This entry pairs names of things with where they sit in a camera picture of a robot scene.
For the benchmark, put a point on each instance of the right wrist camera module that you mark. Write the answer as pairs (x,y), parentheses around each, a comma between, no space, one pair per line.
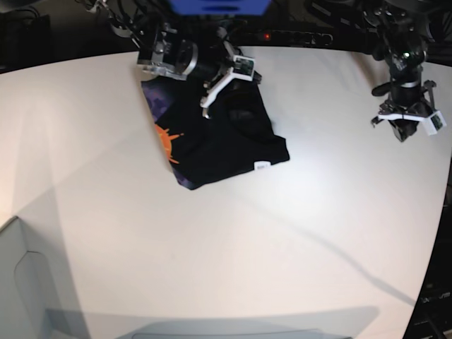
(243,68)

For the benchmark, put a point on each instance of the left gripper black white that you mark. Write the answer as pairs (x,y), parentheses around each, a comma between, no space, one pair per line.
(406,107)

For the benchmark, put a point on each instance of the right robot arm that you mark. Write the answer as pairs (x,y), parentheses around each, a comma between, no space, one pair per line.
(185,39)

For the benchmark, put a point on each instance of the blue box at top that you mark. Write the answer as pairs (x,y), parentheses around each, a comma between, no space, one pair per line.
(219,7)

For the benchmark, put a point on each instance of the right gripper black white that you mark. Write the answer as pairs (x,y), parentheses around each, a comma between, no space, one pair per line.
(223,78)

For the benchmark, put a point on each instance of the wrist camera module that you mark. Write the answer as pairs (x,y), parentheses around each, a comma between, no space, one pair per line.
(434,123)
(243,68)

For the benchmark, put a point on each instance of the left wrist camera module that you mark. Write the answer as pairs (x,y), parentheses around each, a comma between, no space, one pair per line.
(434,123)

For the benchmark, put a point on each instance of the black equipment at right edge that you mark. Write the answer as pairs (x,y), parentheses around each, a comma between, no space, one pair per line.
(434,309)

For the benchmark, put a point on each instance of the black T-shirt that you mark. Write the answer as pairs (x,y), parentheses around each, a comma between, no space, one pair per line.
(235,137)

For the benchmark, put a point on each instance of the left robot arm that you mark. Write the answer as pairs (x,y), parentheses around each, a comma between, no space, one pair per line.
(400,44)

